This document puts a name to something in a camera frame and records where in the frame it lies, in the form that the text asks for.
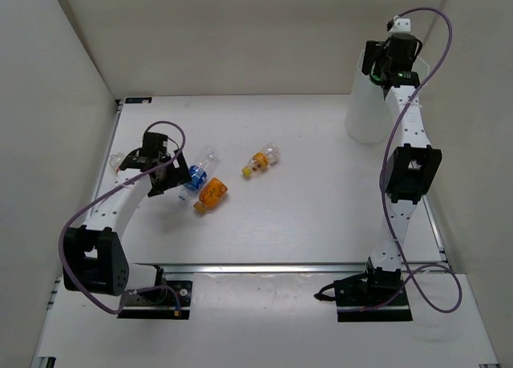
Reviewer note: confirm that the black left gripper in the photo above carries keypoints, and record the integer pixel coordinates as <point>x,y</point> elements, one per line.
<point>179,175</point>

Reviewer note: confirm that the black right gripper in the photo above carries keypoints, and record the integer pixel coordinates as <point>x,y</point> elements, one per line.
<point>375,49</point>

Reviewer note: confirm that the clear red-label cola bottle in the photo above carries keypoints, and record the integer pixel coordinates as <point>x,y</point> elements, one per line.
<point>115,161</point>

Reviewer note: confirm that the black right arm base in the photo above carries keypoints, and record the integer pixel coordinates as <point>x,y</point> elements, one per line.
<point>375,295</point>

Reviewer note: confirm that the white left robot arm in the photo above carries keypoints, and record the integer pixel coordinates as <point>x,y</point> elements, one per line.
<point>94,251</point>

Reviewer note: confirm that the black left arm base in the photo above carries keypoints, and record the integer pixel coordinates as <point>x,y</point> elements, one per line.
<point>161,304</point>

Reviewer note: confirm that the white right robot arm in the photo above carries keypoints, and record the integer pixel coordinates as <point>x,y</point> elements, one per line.
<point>410,162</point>

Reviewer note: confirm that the white translucent bin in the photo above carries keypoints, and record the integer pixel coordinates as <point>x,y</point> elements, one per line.
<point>369,120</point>

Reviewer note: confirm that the blue-label clear bottle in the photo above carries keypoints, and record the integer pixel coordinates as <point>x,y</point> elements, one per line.
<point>202,168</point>

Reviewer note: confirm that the orange sea-buckthorn juice bottle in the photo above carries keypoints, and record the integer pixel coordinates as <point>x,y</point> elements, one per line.
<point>210,196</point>

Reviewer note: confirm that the dark label sticker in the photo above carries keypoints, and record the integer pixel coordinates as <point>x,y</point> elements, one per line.
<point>138,100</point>

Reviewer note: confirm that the small yellow-cap clear bottle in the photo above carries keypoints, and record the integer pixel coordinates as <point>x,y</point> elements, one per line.
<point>268,156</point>

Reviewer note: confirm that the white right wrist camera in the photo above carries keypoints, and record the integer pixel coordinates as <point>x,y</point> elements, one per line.
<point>398,25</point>

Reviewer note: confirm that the aluminium table edge rail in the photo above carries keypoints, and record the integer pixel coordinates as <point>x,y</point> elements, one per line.
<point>351,268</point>

